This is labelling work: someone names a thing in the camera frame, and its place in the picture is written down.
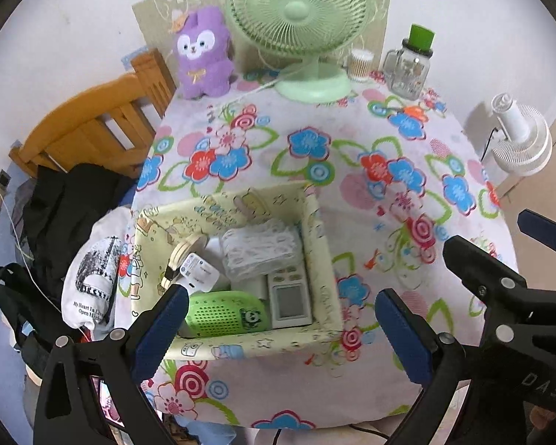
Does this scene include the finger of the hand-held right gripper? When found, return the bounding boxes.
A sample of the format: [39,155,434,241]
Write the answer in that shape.
[442,235,556,357]
[517,209,556,265]

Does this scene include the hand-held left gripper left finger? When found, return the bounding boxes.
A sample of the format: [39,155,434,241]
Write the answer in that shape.
[32,282,191,445]

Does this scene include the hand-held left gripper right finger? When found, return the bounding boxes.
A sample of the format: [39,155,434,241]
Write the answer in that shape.
[374,287,469,445]

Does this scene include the green perforated case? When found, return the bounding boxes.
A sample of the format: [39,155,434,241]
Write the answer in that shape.
[178,290,273,338]

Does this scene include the white charger adapter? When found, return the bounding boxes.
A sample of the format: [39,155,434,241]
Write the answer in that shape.
[178,253,223,290]

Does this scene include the cream round toy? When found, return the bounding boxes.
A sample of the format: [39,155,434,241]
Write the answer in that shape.
[160,233,210,290]

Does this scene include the yellow fabric storage box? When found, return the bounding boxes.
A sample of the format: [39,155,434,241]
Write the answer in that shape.
[130,181,344,362]

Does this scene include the white remote control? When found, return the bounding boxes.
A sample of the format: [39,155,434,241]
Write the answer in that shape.
[266,264,316,327]

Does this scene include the beige door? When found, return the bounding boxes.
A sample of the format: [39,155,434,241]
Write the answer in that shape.
[493,102,556,288]

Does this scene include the white standing fan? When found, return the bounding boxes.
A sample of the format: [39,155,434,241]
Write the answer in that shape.
[463,93,553,177]

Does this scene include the black backpack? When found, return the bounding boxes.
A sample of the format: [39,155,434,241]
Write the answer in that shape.
[0,262,82,381]

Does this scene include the dark clothes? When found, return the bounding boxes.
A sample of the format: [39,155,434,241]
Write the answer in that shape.
[21,162,137,283]

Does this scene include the orange scissors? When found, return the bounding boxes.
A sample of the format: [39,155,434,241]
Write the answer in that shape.
[389,104,429,121]

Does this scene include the glass jar with green lid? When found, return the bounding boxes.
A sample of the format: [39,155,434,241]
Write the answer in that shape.
[382,23,437,100]

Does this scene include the wooden chair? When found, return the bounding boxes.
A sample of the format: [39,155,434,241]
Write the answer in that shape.
[8,49,178,181]

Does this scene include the cotton swab jar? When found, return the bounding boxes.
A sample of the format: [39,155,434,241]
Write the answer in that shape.
[347,49,374,83]

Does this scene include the floral tablecloth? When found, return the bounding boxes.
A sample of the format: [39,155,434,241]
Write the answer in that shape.
[132,67,520,429]

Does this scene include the purple plush toy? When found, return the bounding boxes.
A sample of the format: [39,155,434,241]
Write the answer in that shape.
[171,6,236,99]

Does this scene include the green patterned paper sheet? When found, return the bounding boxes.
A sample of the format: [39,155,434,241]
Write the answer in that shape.
[132,0,394,77]

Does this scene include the green desk fan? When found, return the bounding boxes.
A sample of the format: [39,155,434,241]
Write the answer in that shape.
[225,0,369,102]

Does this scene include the black fan cable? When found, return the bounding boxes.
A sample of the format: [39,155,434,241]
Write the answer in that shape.
[481,126,501,158]

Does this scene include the white charging cable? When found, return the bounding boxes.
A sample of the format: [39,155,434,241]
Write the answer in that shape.
[0,190,63,316]

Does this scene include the white fan cable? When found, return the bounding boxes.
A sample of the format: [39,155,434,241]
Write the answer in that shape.
[213,67,302,107]

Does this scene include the blue wall sticker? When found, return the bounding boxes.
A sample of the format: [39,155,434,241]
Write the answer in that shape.
[120,46,151,72]

